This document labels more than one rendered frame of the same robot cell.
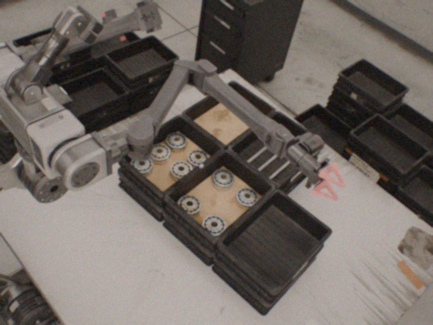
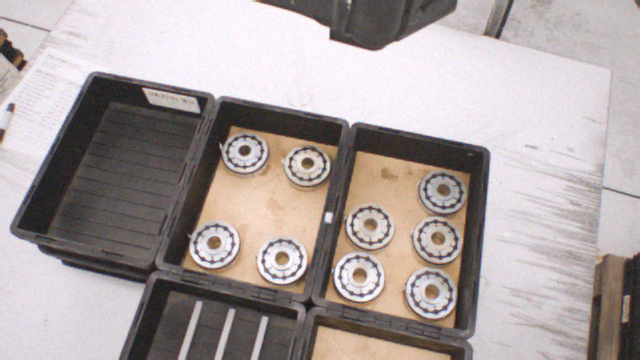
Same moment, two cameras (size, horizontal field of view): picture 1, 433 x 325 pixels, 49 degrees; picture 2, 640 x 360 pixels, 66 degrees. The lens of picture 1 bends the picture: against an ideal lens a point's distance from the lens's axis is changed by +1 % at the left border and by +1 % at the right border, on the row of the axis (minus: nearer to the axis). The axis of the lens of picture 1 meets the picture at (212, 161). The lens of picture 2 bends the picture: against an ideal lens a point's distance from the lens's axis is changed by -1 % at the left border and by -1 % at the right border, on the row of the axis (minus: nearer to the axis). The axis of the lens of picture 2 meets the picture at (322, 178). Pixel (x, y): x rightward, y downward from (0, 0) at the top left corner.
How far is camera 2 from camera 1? 1.79 m
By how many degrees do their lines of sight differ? 65
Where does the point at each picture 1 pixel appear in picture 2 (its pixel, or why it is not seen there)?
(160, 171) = (404, 211)
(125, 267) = (344, 88)
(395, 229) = not seen: outside the picture
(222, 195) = (266, 233)
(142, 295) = (299, 69)
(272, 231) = (142, 215)
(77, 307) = not seen: hidden behind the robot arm
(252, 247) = (167, 164)
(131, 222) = not seen: hidden behind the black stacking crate
